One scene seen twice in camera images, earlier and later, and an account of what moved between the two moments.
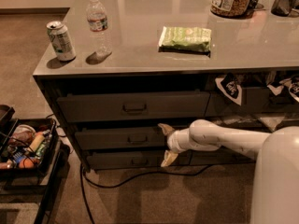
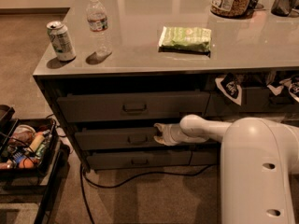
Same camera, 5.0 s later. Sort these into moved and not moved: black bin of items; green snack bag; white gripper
Moved: white gripper
Not moved: green snack bag; black bin of items
